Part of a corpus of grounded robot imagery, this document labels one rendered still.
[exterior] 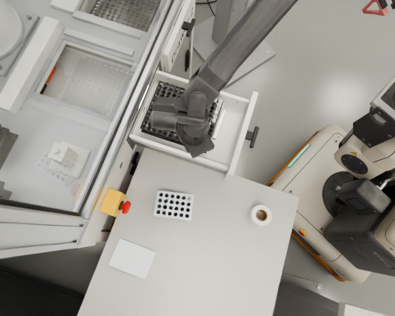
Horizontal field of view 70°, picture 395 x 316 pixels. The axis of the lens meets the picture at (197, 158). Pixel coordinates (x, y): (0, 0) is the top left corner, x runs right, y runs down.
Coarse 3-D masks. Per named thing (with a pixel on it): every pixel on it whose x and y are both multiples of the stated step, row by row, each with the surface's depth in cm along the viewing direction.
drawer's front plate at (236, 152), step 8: (256, 96) 90; (248, 104) 92; (248, 112) 89; (248, 120) 88; (240, 128) 93; (240, 136) 86; (240, 144) 86; (232, 152) 93; (232, 160) 84; (232, 168) 84; (224, 176) 91; (232, 176) 85
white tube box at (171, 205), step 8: (160, 192) 94; (168, 192) 94; (176, 192) 94; (160, 200) 97; (168, 200) 93; (176, 200) 93; (184, 200) 94; (192, 200) 94; (160, 208) 92; (168, 208) 93; (176, 208) 96; (184, 208) 93; (160, 216) 92; (168, 216) 92; (176, 216) 92; (184, 216) 92
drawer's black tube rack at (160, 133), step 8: (160, 88) 92; (168, 88) 92; (184, 88) 93; (160, 96) 92; (168, 96) 92; (176, 96) 92; (152, 104) 91; (208, 112) 91; (144, 120) 89; (144, 128) 92; (152, 128) 89; (160, 136) 92; (168, 136) 88; (176, 136) 88
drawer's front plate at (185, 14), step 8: (192, 0) 101; (184, 8) 97; (184, 16) 97; (176, 24) 95; (176, 32) 95; (184, 32) 105; (176, 40) 97; (168, 48) 93; (168, 56) 93; (168, 64) 97
